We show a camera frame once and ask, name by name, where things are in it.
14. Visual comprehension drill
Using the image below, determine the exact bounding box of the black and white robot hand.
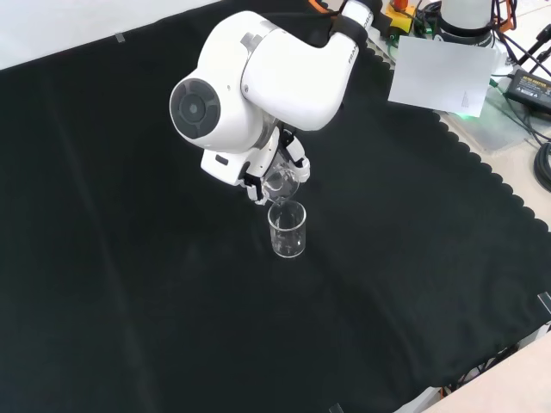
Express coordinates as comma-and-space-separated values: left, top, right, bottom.
200, 124, 311, 206

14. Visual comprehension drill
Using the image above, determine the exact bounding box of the orange cable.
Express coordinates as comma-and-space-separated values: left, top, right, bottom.
488, 0, 517, 34

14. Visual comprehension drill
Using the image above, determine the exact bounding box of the white paper sheet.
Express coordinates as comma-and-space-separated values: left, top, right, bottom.
387, 34, 498, 118

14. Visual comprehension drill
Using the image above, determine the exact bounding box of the black power adapter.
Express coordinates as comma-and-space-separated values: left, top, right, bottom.
504, 68, 551, 114

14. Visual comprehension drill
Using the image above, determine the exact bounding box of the black cable bundle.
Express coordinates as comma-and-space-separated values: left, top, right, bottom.
533, 141, 551, 193

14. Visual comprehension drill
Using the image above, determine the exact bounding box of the black tripod leg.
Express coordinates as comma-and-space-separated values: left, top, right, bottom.
521, 23, 551, 65

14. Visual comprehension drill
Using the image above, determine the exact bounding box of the yellow stop button box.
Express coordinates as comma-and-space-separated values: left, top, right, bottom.
378, 0, 418, 34

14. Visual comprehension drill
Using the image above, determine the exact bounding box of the small clear glass beaker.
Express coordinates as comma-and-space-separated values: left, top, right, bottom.
261, 165, 301, 206

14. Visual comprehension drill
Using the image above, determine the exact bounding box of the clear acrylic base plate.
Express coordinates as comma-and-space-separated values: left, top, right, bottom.
365, 21, 548, 154

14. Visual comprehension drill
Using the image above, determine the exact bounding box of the tall clear glass beaker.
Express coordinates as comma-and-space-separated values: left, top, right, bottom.
267, 200, 308, 259

